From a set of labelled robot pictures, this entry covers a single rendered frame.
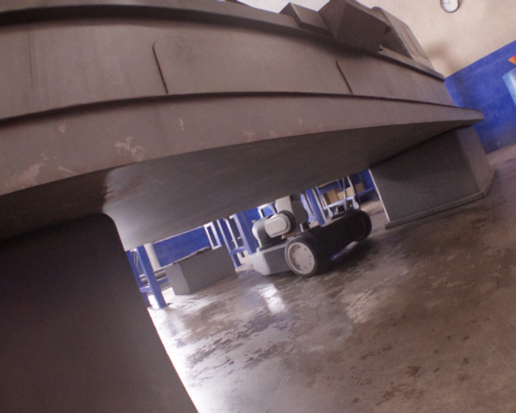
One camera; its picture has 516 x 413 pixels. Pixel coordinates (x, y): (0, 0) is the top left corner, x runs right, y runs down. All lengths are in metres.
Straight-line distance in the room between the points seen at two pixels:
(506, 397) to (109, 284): 0.50
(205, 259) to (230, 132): 2.50
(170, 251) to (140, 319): 7.91
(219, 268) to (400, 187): 1.76
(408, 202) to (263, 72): 1.38
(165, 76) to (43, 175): 0.35
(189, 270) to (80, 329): 2.38
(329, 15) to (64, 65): 0.78
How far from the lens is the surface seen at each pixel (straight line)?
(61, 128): 0.28
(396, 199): 1.92
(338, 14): 1.02
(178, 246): 8.39
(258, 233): 1.95
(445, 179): 1.80
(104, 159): 0.27
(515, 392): 0.45
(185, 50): 0.63
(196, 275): 2.75
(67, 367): 0.38
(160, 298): 2.51
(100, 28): 0.61
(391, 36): 2.08
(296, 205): 1.78
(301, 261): 1.50
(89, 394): 0.39
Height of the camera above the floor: 0.31
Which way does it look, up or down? 4 degrees up
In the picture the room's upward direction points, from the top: 22 degrees counter-clockwise
